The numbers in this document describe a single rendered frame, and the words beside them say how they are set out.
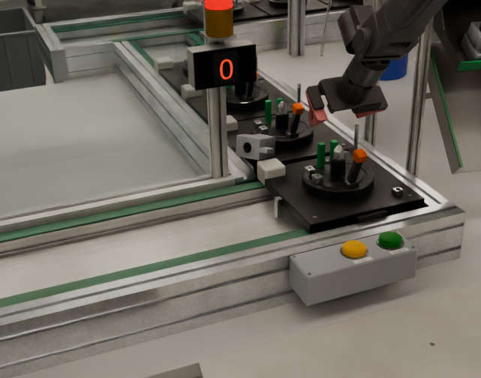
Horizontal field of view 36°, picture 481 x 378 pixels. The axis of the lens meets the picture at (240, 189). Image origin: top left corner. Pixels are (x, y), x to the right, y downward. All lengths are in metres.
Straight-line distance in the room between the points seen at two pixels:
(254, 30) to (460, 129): 1.22
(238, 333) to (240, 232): 0.24
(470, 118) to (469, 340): 0.48
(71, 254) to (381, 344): 0.57
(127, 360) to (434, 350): 0.49
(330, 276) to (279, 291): 0.11
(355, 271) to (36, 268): 0.55
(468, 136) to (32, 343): 0.90
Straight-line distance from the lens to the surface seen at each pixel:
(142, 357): 1.22
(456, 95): 1.56
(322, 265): 1.23
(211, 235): 1.39
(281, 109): 1.63
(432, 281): 1.40
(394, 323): 1.29
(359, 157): 1.35
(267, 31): 2.61
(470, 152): 1.52
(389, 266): 1.28
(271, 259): 1.24
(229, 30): 1.36
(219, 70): 1.37
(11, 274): 1.36
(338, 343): 1.23
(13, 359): 1.21
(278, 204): 1.41
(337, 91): 1.33
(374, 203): 1.40
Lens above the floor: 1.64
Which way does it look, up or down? 28 degrees down
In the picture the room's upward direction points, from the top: 1 degrees counter-clockwise
